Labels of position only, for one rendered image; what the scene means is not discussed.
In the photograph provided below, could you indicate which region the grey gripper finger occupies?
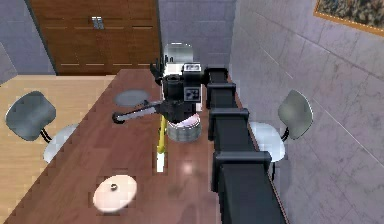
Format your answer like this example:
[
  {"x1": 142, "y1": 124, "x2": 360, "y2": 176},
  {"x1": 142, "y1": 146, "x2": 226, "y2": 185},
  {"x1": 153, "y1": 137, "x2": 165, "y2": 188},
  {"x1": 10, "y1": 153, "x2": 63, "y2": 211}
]
[
  {"x1": 111, "y1": 103, "x2": 162, "y2": 125},
  {"x1": 127, "y1": 100, "x2": 162, "y2": 114}
]

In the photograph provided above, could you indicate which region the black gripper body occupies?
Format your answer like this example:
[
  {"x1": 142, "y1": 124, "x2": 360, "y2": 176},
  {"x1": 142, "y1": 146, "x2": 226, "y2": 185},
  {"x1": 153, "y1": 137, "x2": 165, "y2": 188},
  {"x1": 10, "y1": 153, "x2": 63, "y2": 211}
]
[{"x1": 159, "y1": 74, "x2": 197, "y2": 124}]

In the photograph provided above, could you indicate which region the yellow electric lamp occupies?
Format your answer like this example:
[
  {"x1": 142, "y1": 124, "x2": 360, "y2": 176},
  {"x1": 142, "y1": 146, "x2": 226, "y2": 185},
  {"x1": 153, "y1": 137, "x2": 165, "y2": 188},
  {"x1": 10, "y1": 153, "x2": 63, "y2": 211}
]
[{"x1": 155, "y1": 114, "x2": 169, "y2": 174}]

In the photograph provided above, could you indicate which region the pale grey chair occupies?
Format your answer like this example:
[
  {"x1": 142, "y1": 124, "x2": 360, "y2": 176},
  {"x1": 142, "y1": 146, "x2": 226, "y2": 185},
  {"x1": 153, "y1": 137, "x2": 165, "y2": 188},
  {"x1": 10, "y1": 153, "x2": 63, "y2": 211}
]
[{"x1": 162, "y1": 42, "x2": 195, "y2": 80}]

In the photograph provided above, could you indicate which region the dark grey chair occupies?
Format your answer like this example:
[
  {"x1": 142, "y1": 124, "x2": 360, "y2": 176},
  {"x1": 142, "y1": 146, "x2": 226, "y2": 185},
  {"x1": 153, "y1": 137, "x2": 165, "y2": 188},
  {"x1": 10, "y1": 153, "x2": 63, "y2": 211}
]
[{"x1": 4, "y1": 90, "x2": 80, "y2": 164}]

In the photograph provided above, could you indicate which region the grey green chair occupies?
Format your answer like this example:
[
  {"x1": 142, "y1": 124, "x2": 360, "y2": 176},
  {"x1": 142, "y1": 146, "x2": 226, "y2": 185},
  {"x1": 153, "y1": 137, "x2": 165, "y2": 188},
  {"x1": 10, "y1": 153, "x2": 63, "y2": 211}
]
[{"x1": 249, "y1": 88, "x2": 315, "y2": 183}]

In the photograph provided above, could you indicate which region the grey round plate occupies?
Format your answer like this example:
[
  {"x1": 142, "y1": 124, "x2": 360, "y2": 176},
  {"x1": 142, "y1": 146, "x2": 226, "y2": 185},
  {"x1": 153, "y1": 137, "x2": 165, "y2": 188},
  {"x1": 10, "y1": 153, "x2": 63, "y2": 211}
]
[{"x1": 113, "y1": 88, "x2": 151, "y2": 108}]

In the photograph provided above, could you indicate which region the grey ribbed round pot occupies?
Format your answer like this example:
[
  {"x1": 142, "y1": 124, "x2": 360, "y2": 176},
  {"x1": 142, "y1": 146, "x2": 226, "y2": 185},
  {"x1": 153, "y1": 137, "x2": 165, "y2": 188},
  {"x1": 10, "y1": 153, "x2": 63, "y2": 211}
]
[{"x1": 166, "y1": 113, "x2": 203, "y2": 144}]

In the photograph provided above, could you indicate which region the black pronged object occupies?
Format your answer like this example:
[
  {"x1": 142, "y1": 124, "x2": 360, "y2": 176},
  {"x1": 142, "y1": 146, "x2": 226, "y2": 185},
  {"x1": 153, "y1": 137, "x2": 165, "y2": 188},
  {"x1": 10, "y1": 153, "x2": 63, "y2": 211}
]
[{"x1": 149, "y1": 56, "x2": 166, "y2": 86}]

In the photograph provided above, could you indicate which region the brown wooden table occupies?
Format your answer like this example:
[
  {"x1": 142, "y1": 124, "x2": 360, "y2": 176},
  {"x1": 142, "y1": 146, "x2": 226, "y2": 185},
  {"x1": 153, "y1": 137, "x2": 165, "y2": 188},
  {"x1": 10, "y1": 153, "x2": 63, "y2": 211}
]
[{"x1": 3, "y1": 68, "x2": 291, "y2": 224}]

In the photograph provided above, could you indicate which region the brown wooden door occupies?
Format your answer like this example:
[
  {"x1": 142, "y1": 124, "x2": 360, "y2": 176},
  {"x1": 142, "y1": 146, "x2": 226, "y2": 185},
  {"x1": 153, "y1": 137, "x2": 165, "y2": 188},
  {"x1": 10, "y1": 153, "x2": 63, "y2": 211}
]
[{"x1": 24, "y1": 0, "x2": 163, "y2": 76}]

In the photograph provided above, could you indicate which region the white round lid with knob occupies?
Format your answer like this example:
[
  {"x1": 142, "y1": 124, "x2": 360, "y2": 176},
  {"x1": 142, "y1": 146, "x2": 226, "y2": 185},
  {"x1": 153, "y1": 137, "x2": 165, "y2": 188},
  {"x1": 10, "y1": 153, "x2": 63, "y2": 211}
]
[{"x1": 92, "y1": 174, "x2": 138, "y2": 214}]

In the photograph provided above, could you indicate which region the grey door handle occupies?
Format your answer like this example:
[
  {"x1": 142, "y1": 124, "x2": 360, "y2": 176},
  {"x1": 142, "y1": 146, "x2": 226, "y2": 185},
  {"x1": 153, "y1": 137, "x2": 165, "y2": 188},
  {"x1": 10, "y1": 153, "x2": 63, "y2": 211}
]
[{"x1": 91, "y1": 16, "x2": 105, "y2": 31}]

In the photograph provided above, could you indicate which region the framed picture with orange frame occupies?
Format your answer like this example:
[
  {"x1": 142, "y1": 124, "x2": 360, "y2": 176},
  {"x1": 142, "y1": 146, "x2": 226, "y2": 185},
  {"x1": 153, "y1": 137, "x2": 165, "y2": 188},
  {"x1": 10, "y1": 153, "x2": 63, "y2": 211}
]
[{"x1": 313, "y1": 0, "x2": 384, "y2": 38}]

